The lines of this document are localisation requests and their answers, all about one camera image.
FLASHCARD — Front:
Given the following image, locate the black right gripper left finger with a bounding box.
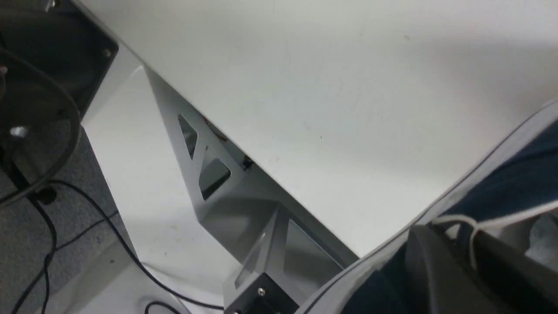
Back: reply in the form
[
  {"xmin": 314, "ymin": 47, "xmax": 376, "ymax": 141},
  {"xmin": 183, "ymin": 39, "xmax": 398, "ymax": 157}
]
[{"xmin": 404, "ymin": 226, "xmax": 489, "ymax": 314}]

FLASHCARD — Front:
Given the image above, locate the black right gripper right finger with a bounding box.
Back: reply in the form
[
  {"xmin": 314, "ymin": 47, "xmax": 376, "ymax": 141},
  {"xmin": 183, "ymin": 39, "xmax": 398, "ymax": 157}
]
[{"xmin": 473, "ymin": 231, "xmax": 558, "ymax": 314}]

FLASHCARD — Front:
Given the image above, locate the navy slip-on shoe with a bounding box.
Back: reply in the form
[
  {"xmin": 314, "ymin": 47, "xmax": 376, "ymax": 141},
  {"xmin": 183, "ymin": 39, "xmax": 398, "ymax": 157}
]
[{"xmin": 297, "ymin": 101, "xmax": 557, "ymax": 314}]

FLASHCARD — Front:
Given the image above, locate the grey metal table frame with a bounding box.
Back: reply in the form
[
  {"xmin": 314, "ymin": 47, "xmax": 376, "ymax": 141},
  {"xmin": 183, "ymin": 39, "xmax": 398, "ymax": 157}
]
[{"xmin": 147, "ymin": 69, "xmax": 357, "ymax": 314}]

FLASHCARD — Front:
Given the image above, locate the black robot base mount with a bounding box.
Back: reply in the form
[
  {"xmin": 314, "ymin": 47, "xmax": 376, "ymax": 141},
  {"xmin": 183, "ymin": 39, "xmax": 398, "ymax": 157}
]
[{"xmin": 0, "ymin": 0, "xmax": 119, "ymax": 144}]

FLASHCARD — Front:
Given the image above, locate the black cable on floor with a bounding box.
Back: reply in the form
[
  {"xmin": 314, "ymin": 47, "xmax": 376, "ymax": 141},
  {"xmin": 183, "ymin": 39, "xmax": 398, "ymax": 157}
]
[{"xmin": 0, "ymin": 46, "xmax": 225, "ymax": 314}]

